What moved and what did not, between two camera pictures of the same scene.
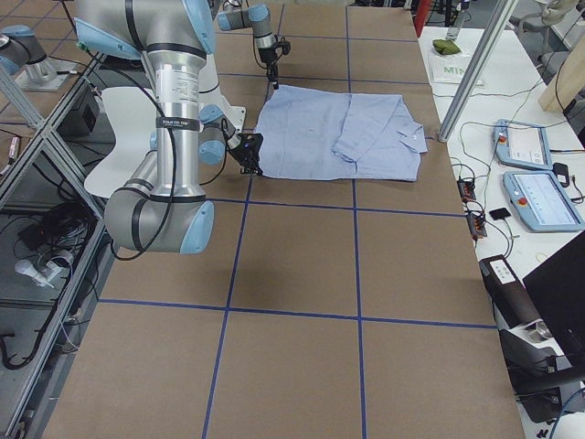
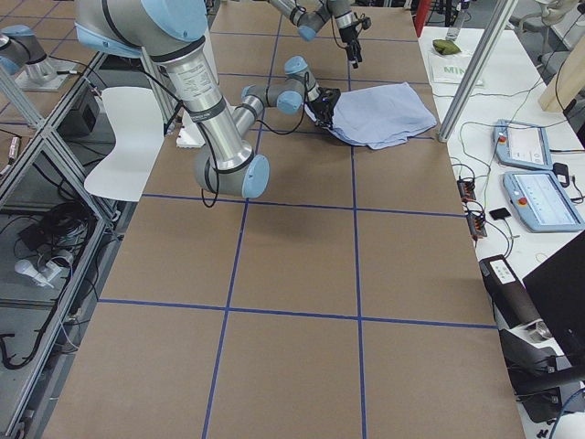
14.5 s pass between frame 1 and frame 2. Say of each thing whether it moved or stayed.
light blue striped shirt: moved
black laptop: stayed
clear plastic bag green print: stayed
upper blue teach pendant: stayed
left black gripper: moved
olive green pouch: stayed
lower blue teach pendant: stayed
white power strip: stayed
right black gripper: moved
